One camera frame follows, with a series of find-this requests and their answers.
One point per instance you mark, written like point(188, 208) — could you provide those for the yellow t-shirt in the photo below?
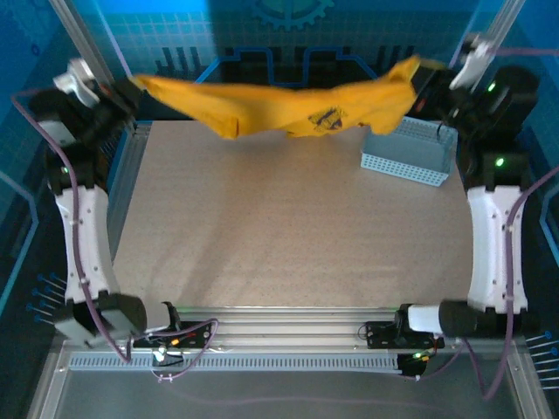
point(271, 105)

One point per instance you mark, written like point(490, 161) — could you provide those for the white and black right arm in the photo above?
point(493, 244)

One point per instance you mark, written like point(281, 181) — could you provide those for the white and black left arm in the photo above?
point(87, 244)

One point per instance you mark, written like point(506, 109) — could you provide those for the grey perforated plastic basket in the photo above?
point(406, 157)

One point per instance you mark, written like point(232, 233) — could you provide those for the black controller board with LEDs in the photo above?
point(415, 362)

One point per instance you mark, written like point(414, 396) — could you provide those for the aluminium side rail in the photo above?
point(129, 174)

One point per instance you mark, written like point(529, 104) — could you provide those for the aluminium frame post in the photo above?
point(506, 17)
point(83, 39)

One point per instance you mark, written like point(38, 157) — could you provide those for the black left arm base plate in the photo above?
point(196, 334)

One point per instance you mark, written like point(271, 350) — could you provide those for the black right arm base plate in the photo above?
point(380, 334)

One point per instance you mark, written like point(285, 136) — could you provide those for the wide aluminium base rail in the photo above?
point(284, 327)

